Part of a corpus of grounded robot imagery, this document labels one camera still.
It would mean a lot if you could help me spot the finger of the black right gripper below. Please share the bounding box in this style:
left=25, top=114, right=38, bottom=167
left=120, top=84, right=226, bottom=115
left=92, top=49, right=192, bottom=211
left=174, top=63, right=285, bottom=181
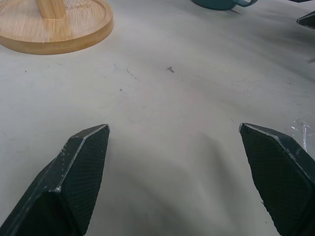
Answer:
left=296, top=10, right=315, bottom=29

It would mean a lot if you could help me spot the teal mug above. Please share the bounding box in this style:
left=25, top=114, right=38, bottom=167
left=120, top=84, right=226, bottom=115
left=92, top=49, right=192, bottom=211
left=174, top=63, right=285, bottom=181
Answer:
left=191, top=0, right=259, bottom=11

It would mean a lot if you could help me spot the round bamboo stand base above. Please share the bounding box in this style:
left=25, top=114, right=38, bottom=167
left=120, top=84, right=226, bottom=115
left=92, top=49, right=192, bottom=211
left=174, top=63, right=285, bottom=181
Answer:
left=0, top=0, right=115, bottom=55

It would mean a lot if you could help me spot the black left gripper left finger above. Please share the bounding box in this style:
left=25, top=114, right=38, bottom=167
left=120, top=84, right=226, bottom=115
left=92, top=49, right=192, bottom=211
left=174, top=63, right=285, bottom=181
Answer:
left=0, top=123, right=110, bottom=236

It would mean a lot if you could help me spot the clear tape piece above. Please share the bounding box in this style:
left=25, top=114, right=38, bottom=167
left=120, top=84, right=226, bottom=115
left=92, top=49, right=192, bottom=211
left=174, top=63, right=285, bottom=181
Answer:
left=291, top=117, right=311, bottom=152

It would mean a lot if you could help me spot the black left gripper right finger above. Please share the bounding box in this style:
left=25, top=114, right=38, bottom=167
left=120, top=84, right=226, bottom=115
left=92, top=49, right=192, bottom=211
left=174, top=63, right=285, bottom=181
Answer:
left=239, top=122, right=315, bottom=236

